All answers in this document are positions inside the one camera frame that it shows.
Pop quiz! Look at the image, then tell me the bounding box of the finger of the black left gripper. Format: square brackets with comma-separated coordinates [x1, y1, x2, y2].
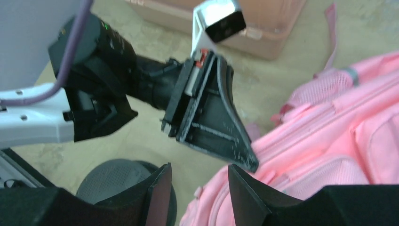
[176, 55, 259, 172]

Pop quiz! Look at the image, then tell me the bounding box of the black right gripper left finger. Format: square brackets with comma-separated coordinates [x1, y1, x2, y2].
[0, 163, 172, 226]

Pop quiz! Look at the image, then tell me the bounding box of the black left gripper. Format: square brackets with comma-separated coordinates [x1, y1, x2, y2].
[64, 14, 218, 142]

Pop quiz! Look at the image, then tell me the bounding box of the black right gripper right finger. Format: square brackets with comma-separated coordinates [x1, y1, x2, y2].
[228, 164, 399, 226]

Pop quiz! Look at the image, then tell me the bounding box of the pink student backpack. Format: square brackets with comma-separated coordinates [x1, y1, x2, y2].
[179, 3, 399, 226]

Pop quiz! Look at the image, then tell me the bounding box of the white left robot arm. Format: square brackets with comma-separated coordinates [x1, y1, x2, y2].
[0, 13, 259, 172]

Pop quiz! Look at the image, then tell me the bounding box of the translucent orange plastic box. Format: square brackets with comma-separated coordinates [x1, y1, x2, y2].
[126, 0, 306, 60]

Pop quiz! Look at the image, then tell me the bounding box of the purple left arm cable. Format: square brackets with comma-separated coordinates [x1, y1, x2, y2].
[0, 0, 94, 107]

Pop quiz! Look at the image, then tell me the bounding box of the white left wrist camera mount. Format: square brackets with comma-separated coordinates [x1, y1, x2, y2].
[191, 0, 247, 56]

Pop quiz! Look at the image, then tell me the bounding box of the aluminium rail base frame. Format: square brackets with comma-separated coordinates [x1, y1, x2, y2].
[0, 148, 54, 189]

